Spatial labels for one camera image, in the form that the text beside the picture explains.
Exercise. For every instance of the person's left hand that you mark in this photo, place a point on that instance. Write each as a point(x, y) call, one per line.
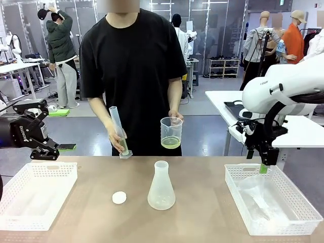
point(176, 114)

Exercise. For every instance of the mannequin in black dress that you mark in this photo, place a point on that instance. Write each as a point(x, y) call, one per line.
point(270, 58)

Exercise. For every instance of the translucent plastic conical flask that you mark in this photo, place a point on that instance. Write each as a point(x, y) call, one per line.
point(161, 195)

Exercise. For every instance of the clear plastic graduated cylinder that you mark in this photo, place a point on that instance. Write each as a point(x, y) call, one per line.
point(117, 121)

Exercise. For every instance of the black camera tripod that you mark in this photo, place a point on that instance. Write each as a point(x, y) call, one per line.
point(264, 50)

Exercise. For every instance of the mannequin in white jacket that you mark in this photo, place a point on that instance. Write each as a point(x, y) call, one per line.
point(316, 45)

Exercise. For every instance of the person's right hand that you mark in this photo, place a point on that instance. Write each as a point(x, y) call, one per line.
point(114, 136)

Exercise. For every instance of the person's left forearm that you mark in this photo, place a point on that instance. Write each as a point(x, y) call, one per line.
point(175, 96)

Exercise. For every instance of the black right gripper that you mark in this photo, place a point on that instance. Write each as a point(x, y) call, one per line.
point(254, 136)

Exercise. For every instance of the black flat tray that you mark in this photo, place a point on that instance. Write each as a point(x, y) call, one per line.
point(233, 108)

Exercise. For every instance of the white office desk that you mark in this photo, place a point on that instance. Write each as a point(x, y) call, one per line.
point(15, 67)

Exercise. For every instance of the person in black t-shirt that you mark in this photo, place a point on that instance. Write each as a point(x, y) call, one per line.
point(131, 71)

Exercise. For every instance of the person in white shirt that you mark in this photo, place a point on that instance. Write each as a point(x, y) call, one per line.
point(182, 43)

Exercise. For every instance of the mannequin in blue floral dress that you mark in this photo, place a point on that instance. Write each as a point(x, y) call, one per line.
point(281, 48)

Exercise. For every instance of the mannequin in orange coat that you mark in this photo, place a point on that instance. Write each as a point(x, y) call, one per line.
point(294, 40)

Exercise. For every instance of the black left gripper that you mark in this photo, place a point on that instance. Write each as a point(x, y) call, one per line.
point(27, 131)

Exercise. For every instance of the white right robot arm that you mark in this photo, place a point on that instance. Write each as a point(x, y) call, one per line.
point(278, 81)

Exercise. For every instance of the white round cap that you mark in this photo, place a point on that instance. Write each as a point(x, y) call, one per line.
point(119, 197)

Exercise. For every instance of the wooden shoe rack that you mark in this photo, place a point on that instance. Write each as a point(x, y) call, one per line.
point(224, 68)

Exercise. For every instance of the clear plastic beaker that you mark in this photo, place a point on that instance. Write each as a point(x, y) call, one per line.
point(171, 138)

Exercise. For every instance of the mannequin in grey shirt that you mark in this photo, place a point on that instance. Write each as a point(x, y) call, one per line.
point(253, 45)

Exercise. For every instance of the person's right forearm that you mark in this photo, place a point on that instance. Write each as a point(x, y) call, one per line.
point(100, 111)

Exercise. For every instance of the person in grey trousers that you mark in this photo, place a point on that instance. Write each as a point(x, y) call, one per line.
point(60, 43)

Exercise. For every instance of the white perforated plastic basket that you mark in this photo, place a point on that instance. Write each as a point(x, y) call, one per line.
point(291, 222)
point(38, 202)

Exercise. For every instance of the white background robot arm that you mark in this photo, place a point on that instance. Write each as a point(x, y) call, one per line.
point(191, 35)
point(16, 48)

